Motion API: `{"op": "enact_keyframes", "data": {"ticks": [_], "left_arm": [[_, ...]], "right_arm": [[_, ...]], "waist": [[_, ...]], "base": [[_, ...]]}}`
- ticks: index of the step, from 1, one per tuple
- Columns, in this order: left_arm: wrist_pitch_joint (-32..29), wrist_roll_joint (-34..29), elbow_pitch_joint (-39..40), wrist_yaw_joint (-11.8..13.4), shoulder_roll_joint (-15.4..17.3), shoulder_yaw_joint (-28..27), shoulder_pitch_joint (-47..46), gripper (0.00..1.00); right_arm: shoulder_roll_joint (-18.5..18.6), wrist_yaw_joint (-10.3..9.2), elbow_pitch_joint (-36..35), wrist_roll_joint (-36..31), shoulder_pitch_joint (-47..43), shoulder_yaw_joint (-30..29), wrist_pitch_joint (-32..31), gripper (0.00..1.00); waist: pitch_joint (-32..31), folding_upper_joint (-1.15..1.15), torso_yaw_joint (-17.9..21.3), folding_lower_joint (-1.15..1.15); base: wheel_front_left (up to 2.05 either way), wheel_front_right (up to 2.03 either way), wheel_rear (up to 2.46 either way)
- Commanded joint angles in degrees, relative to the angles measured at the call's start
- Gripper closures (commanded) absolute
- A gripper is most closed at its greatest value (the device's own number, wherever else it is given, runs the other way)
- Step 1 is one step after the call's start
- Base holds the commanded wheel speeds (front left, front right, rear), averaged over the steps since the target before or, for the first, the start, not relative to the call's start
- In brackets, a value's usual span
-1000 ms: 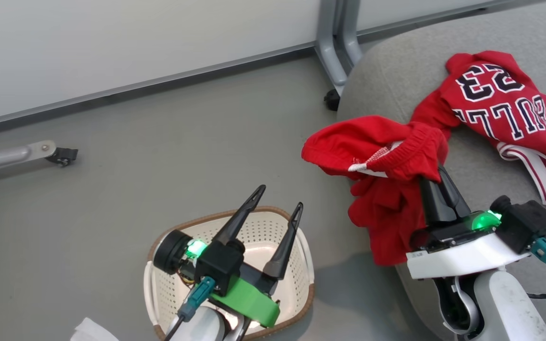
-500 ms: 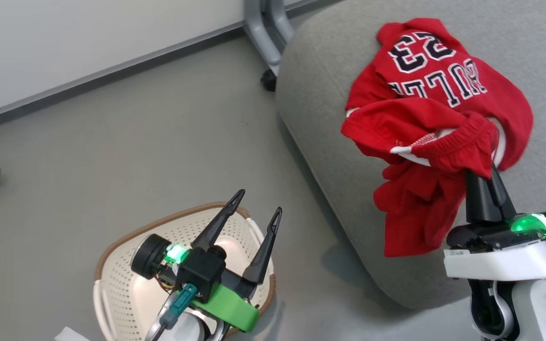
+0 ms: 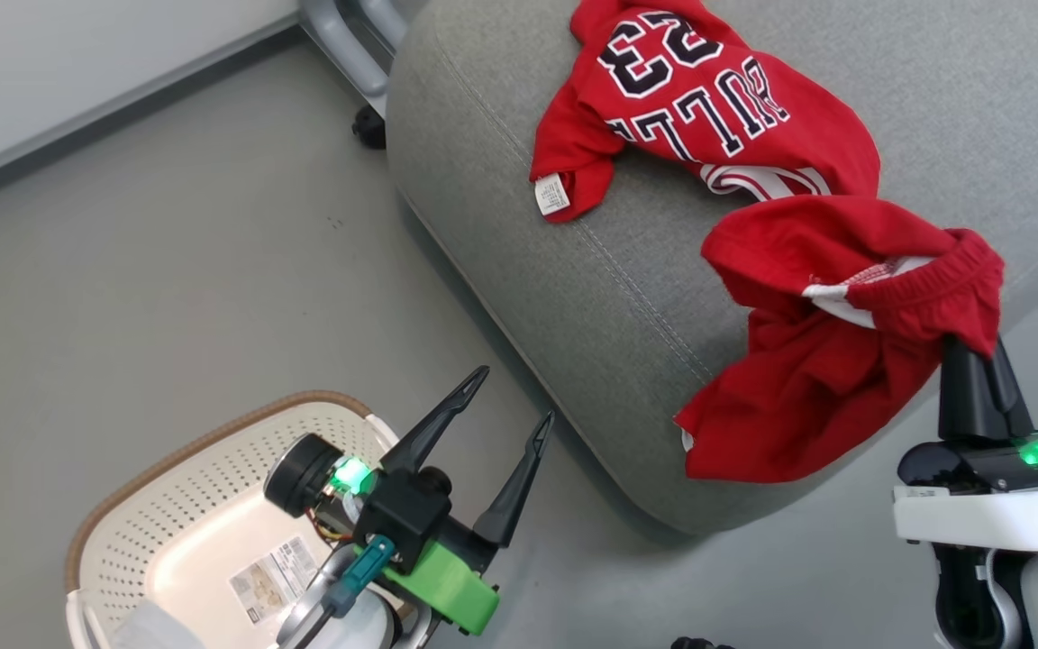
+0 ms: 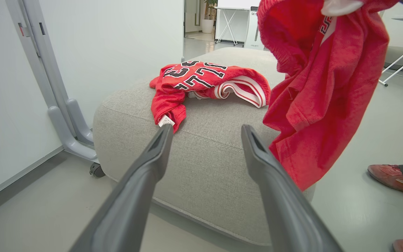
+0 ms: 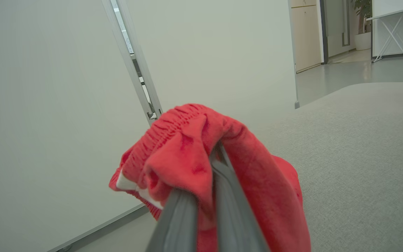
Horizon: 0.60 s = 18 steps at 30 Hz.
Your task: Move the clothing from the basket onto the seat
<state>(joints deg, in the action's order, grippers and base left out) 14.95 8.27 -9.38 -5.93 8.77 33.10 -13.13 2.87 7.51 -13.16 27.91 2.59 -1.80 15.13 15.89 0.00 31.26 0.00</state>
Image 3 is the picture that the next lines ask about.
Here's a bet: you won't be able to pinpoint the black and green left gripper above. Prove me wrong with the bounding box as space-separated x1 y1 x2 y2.
352 365 556 636

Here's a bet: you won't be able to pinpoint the red shorts with white trim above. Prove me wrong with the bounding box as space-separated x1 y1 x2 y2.
673 196 1006 484

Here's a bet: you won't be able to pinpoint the black caster wheel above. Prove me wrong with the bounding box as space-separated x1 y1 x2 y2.
352 105 387 151

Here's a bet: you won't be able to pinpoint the grey wall skirting strip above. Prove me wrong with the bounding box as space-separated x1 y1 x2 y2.
0 16 305 215

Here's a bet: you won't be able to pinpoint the cream perforated laundry basket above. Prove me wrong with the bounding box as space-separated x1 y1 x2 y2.
64 390 434 649

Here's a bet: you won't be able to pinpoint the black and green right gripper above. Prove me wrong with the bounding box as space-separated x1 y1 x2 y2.
897 335 1038 493

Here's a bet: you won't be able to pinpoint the paper product label sticker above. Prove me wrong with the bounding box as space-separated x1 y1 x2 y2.
228 535 321 626

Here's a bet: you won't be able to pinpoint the red number 23 basketball jersey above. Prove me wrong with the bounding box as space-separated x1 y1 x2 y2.
529 0 881 224

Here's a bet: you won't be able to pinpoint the teal cable connector plug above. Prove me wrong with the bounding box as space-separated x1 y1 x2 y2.
328 535 396 616

